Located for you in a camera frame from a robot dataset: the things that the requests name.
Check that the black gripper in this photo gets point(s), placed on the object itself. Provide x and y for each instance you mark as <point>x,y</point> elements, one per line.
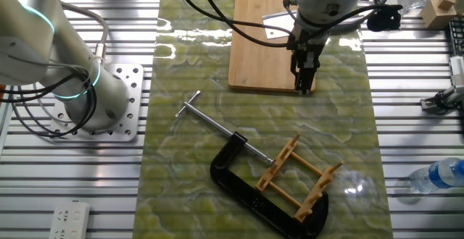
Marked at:
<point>308,41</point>

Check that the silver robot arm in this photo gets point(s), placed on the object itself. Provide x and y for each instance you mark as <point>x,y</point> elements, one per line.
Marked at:
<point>32,32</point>

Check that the wooden knife rack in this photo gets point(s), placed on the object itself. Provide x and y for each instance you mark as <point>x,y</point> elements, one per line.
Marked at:
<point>275,164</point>

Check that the bamboo cutting board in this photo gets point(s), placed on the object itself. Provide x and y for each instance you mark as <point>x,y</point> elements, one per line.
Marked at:
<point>253,50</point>

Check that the black C-clamp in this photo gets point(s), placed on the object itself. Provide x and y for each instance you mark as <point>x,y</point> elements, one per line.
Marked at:
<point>232,181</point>

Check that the grey handheld tool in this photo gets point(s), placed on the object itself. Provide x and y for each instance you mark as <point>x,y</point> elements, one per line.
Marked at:
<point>457,70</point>

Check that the black keyboard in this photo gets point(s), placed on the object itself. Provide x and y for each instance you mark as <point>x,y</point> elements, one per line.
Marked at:
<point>457,36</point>

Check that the small wooden block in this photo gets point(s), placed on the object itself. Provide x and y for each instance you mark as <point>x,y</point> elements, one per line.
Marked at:
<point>446,0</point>

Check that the aluminium robot mounting plate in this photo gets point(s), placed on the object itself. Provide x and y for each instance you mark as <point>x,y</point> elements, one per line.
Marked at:
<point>132,87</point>

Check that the green marble pattern mat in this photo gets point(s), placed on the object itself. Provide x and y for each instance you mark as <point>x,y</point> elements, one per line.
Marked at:
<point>188,203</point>

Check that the clear water bottle blue label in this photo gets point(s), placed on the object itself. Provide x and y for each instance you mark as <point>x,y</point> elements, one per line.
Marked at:
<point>438,174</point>

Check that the white power strip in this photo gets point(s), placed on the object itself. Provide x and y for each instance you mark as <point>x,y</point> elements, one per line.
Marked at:
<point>69,221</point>

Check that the small camera on bracket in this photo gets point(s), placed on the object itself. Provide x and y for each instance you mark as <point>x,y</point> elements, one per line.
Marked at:
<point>446,99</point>

